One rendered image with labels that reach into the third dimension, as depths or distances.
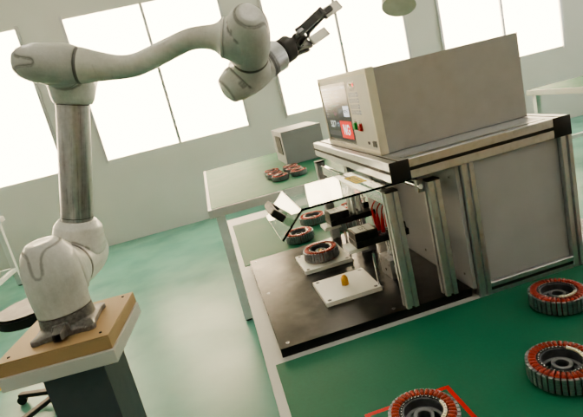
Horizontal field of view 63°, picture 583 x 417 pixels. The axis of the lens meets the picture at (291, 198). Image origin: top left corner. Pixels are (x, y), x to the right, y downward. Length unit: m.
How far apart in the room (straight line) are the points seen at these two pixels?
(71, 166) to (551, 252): 1.38
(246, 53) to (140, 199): 4.87
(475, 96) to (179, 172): 4.97
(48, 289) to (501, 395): 1.17
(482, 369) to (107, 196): 5.43
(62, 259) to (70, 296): 0.11
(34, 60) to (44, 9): 4.71
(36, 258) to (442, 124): 1.15
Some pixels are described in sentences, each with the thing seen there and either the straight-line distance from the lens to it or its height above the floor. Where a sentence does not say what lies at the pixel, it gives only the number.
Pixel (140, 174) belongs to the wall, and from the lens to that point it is 5.97.
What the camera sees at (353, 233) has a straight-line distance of 1.25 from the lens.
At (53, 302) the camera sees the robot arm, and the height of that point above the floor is 0.90.
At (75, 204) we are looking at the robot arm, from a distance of 1.67.
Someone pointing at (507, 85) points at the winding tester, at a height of 1.20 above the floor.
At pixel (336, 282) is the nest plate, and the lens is 1.33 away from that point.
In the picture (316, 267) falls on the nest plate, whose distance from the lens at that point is 1.46.
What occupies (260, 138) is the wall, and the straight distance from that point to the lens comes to 5.94.
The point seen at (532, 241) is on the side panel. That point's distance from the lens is 1.26.
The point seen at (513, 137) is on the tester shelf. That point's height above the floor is 1.10.
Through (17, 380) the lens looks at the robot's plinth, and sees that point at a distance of 1.57.
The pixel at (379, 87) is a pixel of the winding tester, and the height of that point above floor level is 1.27.
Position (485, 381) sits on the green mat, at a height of 0.75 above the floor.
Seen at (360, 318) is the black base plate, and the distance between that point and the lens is 1.15.
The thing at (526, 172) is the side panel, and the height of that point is 1.01.
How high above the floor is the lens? 1.32
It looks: 13 degrees down
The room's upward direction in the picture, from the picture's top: 14 degrees counter-clockwise
